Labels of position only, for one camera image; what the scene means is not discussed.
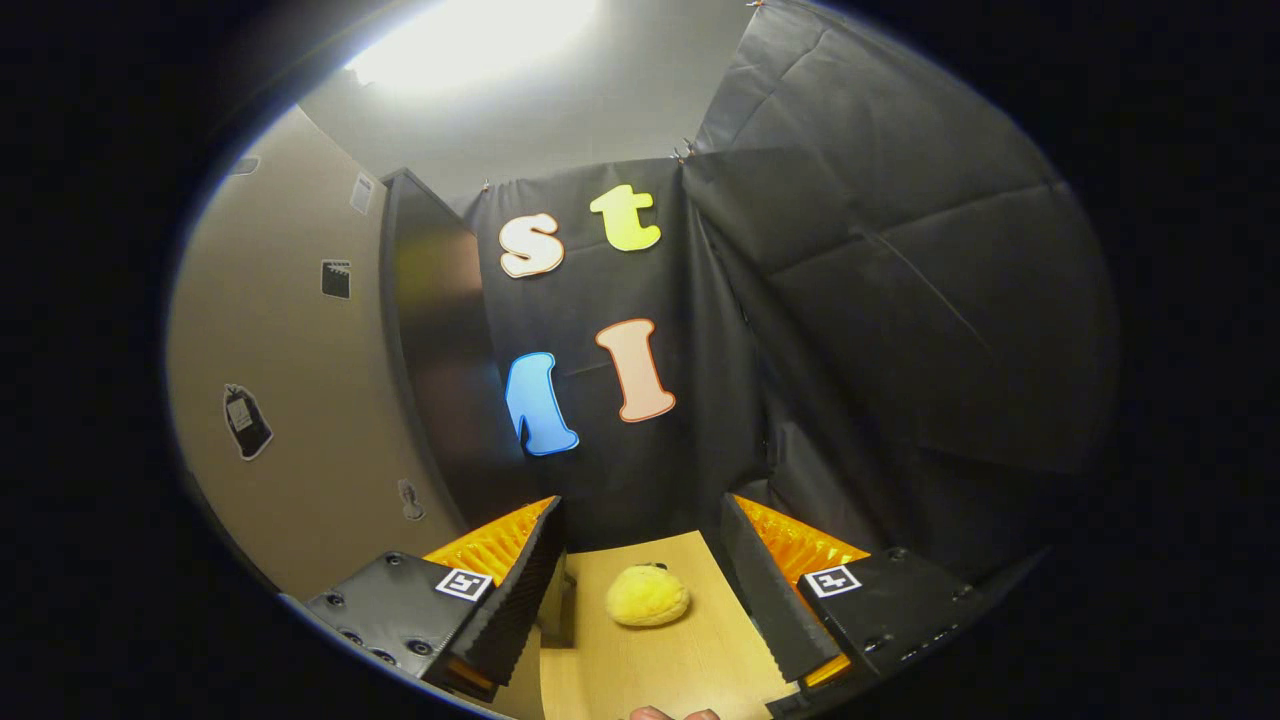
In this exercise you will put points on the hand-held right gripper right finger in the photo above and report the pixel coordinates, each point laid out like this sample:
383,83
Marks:
760,600

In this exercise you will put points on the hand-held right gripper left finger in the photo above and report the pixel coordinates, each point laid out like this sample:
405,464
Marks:
520,600

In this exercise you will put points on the beige cabinet door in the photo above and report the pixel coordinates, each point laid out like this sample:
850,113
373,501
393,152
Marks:
300,400

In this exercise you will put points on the dark grey cabinet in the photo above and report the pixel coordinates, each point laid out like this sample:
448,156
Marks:
440,350

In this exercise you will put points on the yellow plush toy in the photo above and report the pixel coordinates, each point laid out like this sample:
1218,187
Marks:
647,597

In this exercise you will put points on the black backdrop cloth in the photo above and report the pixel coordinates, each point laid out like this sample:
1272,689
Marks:
900,300

